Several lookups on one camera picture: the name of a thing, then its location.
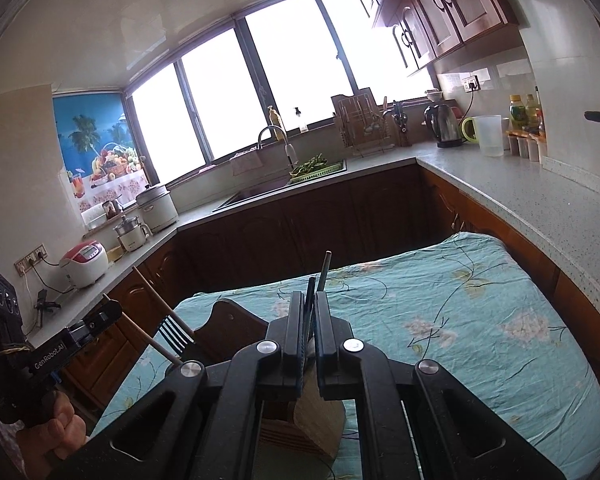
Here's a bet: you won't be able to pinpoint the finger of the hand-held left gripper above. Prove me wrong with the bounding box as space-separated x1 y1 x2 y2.
67 294 124 357

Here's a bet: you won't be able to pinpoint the large kitchen window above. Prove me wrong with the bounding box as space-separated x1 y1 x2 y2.
122 0 433 186

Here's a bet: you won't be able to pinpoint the person's left hand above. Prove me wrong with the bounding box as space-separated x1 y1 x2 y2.
17 392 88 471

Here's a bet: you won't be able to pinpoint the yellow soap bottle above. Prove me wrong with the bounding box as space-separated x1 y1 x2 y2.
267 106 287 141

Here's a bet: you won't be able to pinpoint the wooden lower cabinets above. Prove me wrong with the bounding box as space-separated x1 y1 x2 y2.
62 165 600 411

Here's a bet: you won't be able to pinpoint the row of spice jars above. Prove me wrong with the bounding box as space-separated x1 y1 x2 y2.
505 130 548 162

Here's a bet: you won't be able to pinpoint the wall power outlet strip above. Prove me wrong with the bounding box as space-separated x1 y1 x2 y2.
14 244 47 276

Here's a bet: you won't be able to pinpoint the wooden upper cabinets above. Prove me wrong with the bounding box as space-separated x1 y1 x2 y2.
332 0 521 72

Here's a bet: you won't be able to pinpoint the kitchen sink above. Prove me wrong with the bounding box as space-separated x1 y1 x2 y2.
212 160 348 213

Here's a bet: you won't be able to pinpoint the grey speckled kitchen countertop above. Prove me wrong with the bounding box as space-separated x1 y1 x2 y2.
25 140 600 346

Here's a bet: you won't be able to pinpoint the large white cooker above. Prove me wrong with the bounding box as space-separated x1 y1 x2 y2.
136 184 180 233

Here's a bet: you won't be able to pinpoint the white plastic container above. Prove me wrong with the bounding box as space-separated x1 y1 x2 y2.
82 205 106 231

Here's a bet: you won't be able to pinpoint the chrome kitchen faucet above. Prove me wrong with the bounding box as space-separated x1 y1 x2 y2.
257 126 298 173

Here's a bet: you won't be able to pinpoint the tropical fruit wall poster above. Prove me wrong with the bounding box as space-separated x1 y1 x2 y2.
52 92 151 211

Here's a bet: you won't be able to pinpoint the steel electric kettle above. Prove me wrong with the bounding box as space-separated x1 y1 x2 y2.
424 102 465 148

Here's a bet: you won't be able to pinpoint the clear pitcher with green handle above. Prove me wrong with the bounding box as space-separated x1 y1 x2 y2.
461 115 505 157

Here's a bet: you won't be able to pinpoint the wooden chopstick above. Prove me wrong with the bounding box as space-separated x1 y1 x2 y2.
131 266 183 365

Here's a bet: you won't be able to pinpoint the wooden cabinets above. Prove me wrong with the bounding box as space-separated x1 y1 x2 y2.
62 165 600 411
332 0 521 72

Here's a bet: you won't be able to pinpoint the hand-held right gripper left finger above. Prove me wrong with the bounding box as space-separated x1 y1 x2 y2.
45 290 308 480

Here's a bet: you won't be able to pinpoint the green basket of vegetables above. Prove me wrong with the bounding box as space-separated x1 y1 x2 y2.
289 154 345 184

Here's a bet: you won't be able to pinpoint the metal chopstick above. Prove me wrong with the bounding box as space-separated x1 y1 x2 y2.
302 276 317 353
316 251 332 293

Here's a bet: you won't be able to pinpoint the teal floral tablecloth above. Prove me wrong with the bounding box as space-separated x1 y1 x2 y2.
90 231 600 480

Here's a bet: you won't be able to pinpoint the white and red rice cooker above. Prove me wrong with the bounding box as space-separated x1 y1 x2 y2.
59 241 109 289

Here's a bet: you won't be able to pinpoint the yellow oil bottle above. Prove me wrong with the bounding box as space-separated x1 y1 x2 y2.
524 94 542 131
509 95 528 131

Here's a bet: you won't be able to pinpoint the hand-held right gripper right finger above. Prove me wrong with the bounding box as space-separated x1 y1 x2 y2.
314 291 568 480

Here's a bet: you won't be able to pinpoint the steel fork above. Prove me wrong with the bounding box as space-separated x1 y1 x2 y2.
154 314 196 356

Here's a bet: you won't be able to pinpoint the wooden dish rack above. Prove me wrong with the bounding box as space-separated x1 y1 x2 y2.
331 87 396 157

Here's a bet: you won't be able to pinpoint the knife block with knives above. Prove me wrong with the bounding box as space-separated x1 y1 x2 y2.
391 101 413 147

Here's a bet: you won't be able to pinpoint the small black phone tripod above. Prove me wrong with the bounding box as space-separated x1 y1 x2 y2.
35 289 61 328

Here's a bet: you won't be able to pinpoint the small white electric pot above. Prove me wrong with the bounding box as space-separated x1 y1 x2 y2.
112 215 152 251

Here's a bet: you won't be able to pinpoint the wooden utensil holder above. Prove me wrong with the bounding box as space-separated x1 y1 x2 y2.
166 297 348 462

